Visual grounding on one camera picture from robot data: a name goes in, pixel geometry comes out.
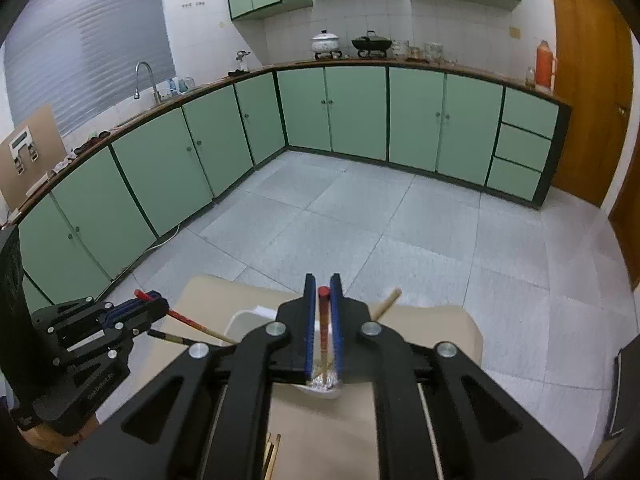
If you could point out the patterned ceramic jar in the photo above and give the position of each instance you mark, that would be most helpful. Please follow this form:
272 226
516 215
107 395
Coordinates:
434 51

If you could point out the metal sink faucet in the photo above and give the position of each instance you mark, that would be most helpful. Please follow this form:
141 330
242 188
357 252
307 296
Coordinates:
150 80

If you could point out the black glass-front cabinet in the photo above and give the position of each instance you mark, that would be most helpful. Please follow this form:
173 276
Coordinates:
627 390

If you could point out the cardboard board with white parts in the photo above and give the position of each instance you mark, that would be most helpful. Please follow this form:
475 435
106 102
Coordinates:
35 150

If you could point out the yellow wall switch plate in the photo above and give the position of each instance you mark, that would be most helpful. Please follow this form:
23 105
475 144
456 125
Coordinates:
515 32

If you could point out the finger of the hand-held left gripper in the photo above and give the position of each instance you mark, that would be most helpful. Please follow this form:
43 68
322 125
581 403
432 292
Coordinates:
145 317
132 306

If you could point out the clear plastic utensil holder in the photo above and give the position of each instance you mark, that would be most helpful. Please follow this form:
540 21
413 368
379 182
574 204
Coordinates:
245 317

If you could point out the red-ended wooden chopstick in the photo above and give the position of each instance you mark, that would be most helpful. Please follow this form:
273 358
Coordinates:
324 310
186 317

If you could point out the person's left forearm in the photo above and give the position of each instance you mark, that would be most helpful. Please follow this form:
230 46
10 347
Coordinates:
60 430

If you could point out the bottles beside sink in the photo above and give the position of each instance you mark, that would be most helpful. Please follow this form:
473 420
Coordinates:
182 85

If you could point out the beige tablecloth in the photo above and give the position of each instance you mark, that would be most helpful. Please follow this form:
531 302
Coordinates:
440 325

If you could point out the light wooden chopstick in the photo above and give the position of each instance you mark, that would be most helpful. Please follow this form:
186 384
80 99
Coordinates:
276 455
390 301

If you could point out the plain wooden door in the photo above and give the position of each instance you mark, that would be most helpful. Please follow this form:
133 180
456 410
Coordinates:
627 235

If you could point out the wall power outlets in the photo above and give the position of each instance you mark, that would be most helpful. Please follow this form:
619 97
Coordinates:
193 5

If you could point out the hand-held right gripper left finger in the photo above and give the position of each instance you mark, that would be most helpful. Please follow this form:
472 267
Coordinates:
311 330

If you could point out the small glass jar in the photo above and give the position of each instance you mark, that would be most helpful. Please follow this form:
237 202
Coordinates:
530 77

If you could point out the brown kitchen countertop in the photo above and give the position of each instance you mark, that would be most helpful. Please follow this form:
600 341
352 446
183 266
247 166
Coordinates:
450 67

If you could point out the orange thermos flask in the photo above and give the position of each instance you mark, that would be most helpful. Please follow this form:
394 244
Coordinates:
545 67

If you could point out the grey window blind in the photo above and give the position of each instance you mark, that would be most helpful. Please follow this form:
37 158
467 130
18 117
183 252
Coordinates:
85 50

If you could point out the rags on countertop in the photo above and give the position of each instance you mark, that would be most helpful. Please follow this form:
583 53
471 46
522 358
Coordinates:
82 147

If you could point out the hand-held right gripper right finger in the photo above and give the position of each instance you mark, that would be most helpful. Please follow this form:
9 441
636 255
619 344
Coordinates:
336 330

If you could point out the white cooking pot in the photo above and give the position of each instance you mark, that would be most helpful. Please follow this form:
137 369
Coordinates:
327 43

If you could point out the green lower kitchen cabinets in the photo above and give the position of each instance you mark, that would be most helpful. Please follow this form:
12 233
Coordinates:
360 110

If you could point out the black wok with lid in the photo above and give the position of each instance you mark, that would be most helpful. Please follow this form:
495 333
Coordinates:
371 43

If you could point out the metal kettle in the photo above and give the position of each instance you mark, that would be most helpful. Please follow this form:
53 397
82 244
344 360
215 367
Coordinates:
243 62

